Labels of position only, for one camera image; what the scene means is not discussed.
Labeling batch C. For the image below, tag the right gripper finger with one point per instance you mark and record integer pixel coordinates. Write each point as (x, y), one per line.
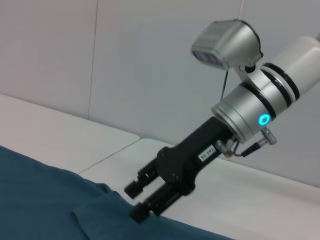
(160, 202)
(141, 185)

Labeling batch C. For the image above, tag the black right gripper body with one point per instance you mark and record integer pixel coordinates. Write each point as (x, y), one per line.
(185, 165)

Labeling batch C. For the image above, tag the teal blue FREE t-shirt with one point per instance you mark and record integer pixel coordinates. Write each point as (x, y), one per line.
(50, 200)

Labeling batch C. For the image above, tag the right gripper silver plug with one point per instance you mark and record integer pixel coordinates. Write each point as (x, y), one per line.
(223, 148)

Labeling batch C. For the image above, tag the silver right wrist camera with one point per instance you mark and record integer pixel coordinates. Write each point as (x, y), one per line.
(225, 42)

